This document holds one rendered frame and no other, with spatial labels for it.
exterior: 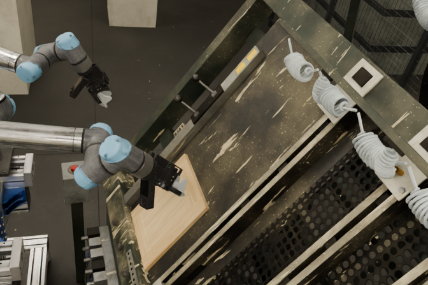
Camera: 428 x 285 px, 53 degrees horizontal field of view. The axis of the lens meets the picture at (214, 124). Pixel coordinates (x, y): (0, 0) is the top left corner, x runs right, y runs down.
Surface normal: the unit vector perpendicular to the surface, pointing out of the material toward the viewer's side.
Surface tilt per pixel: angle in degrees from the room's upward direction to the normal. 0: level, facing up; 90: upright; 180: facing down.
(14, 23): 90
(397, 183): 57
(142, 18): 90
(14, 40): 90
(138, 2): 90
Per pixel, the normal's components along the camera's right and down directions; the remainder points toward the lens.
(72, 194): 0.32, 0.62
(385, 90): -0.70, -0.36
